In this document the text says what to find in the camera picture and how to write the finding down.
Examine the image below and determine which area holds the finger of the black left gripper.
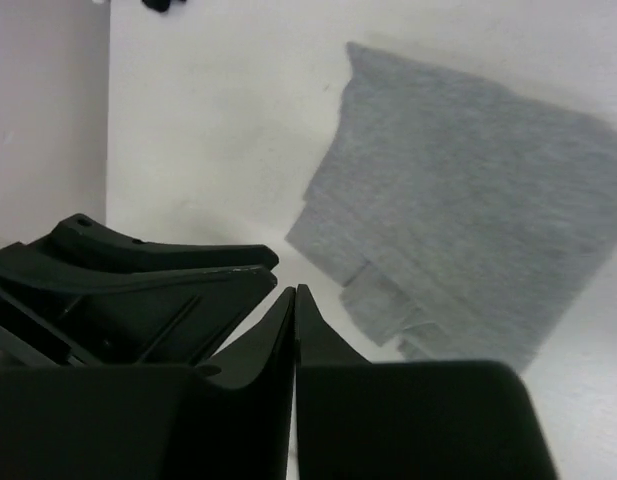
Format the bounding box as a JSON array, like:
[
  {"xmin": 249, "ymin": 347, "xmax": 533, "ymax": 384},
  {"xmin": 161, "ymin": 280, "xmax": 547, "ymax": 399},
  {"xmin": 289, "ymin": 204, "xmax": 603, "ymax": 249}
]
[
  {"xmin": 30, "ymin": 214, "xmax": 279, "ymax": 273},
  {"xmin": 0, "ymin": 243, "xmax": 277, "ymax": 295}
]

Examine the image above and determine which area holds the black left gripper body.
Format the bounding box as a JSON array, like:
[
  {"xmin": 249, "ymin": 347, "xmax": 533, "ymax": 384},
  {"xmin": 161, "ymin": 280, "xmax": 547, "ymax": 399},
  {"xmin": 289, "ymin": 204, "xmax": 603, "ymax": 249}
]
[{"xmin": 0, "ymin": 277, "xmax": 273, "ymax": 367}]

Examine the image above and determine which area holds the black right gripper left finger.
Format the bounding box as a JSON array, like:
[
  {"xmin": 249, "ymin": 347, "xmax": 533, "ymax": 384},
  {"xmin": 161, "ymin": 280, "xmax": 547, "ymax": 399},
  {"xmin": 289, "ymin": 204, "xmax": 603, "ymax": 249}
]
[{"xmin": 0, "ymin": 289, "xmax": 294, "ymax": 479}]

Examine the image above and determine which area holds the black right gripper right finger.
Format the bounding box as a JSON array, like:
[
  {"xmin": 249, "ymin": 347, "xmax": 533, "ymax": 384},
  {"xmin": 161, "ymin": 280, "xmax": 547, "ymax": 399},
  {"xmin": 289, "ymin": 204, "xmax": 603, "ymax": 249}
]
[{"xmin": 295, "ymin": 285, "xmax": 557, "ymax": 479}]

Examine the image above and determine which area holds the grey tank top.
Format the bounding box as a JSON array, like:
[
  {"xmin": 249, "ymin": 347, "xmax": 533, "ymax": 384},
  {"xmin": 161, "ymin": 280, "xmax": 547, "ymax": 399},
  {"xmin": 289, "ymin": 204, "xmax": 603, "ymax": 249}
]
[{"xmin": 287, "ymin": 43, "xmax": 617, "ymax": 371}]

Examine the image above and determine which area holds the black folded tank top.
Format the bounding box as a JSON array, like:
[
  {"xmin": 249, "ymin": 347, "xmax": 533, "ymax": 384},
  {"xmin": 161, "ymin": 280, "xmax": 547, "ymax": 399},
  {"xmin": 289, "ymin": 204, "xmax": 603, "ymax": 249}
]
[{"xmin": 142, "ymin": 0, "xmax": 188, "ymax": 14}]

